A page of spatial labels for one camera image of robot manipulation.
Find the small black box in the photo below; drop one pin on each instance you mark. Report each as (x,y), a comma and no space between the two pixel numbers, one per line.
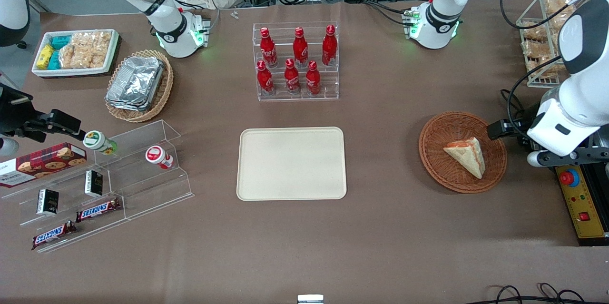
(93,183)
(47,201)

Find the teal snack pack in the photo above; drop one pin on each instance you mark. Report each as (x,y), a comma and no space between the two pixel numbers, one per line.
(61,41)
(54,60)

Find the triangle sandwich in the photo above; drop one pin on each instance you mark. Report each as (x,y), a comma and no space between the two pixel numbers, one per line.
(468,156)

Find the small white box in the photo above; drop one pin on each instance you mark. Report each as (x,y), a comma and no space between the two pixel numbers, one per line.
(310,299)

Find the aluminium foil tray stack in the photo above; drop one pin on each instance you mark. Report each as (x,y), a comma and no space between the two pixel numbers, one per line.
(135,83)

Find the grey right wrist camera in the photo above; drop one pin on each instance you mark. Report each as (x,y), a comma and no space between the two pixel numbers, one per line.
(7,147)

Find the red tartan cookie box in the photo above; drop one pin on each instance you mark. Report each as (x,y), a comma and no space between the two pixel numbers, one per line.
(43,163)

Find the snickers chocolate bar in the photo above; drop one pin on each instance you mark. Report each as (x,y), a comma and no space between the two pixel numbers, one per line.
(52,235)
(97,210)

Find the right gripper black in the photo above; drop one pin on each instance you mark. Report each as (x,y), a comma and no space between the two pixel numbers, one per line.
(13,116)

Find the clear rice cracker bag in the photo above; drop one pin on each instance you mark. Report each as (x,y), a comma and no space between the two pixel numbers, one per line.
(556,5)
(100,49)
(537,49)
(73,52)
(534,30)
(542,67)

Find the clear acrylic bottle rack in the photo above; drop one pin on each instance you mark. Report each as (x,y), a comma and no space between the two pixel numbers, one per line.
(297,94)

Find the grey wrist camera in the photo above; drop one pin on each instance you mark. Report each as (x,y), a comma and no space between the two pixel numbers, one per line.
(540,159)
(7,147)

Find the yellow snack pack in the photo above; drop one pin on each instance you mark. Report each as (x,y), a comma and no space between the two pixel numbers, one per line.
(44,56)

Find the white rectangular snack tray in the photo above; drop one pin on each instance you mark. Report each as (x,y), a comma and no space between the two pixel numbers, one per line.
(43,72)

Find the clear acrylic stepped shelf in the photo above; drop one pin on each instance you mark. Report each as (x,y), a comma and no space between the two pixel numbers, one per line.
(142,190)

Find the oval light wicker basket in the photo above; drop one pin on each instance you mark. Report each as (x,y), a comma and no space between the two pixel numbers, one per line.
(162,94)

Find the green capped drink bottle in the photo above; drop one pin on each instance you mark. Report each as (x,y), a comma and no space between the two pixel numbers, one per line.
(97,141)

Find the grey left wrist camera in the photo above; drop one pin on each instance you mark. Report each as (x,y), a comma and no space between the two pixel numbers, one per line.
(540,159)

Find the red cola bottle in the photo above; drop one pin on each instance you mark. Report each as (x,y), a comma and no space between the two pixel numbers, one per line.
(329,47)
(299,49)
(312,79)
(264,79)
(268,49)
(291,78)

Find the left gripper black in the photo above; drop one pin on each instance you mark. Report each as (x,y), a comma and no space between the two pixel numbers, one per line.
(518,128)

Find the round brown wicker basket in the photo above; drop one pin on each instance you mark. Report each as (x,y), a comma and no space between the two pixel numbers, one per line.
(442,166)

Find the yellow black control box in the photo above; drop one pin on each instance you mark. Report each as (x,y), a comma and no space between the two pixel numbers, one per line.
(583,209)

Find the beige plastic tray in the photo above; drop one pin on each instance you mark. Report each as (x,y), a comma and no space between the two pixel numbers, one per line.
(290,163)

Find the red capped drink bottle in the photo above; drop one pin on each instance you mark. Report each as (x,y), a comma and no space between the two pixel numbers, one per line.
(158,156)

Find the paper table cover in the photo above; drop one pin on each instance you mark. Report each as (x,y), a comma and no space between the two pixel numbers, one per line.
(380,247)

